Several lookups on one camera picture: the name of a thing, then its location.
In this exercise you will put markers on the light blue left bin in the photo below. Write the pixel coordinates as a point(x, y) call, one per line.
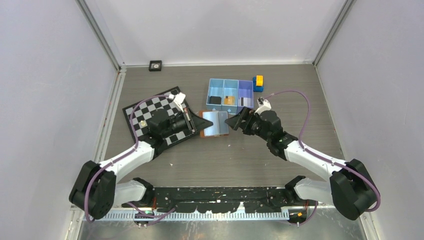
point(215, 88)

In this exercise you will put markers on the brown leather card holder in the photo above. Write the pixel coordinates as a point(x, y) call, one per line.
point(219, 128)

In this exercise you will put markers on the light blue middle bin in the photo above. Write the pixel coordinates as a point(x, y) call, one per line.
point(230, 88)

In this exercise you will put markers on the blue yellow toy block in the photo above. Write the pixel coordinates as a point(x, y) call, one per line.
point(258, 83)

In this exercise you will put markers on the small black square box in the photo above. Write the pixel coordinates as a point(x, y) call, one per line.
point(155, 66)

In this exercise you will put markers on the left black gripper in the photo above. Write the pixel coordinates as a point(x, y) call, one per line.
point(193, 123)

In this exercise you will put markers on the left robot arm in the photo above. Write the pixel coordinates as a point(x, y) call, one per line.
point(97, 187)

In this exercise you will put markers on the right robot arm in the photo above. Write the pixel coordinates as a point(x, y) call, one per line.
point(346, 185)

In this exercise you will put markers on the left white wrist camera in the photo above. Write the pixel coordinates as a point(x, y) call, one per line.
point(178, 99)

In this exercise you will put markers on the orange card in bin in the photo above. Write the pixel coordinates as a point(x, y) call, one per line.
point(229, 100)

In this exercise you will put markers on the purple right bin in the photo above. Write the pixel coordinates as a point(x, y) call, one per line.
point(245, 90)

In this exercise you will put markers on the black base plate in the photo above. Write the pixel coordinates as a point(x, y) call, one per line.
point(219, 200)

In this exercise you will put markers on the light blue bin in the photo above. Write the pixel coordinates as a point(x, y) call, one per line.
point(215, 88)
point(230, 88)

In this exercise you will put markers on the silver black card in bin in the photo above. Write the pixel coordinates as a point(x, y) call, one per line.
point(245, 102)

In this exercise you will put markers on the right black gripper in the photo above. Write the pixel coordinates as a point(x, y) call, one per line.
point(236, 121)

